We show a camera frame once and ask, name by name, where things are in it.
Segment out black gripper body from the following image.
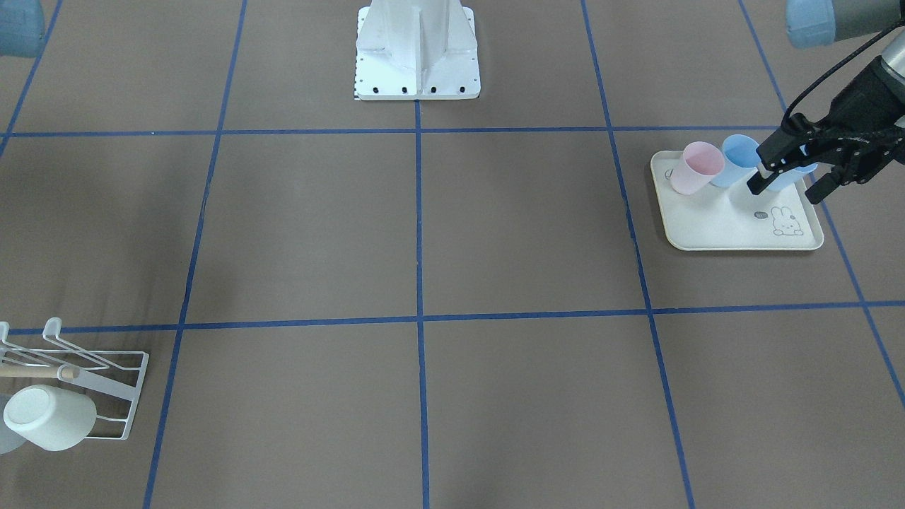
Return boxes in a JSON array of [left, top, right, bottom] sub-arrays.
[[757, 56, 903, 185]]

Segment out blue cup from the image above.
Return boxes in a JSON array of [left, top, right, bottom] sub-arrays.
[[766, 163, 819, 192]]

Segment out white ikea cup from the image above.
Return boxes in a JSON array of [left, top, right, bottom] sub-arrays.
[[3, 385, 98, 452]]

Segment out grey ikea cup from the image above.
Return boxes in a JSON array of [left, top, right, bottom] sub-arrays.
[[0, 394, 26, 455]]

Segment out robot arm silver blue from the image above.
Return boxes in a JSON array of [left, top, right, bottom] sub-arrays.
[[747, 1, 904, 205], [1, 1, 45, 59]]

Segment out blue cup tray middle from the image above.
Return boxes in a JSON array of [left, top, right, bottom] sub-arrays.
[[711, 134, 761, 188]]

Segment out pink cup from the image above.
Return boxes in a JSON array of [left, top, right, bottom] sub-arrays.
[[669, 141, 725, 194]]

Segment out cream serving tray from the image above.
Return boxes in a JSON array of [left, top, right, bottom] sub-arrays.
[[650, 151, 825, 251]]

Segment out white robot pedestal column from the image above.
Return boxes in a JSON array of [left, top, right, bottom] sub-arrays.
[[354, 1, 481, 101]]

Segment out white wire cup rack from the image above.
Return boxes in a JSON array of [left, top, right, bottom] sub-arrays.
[[2, 317, 150, 444]]

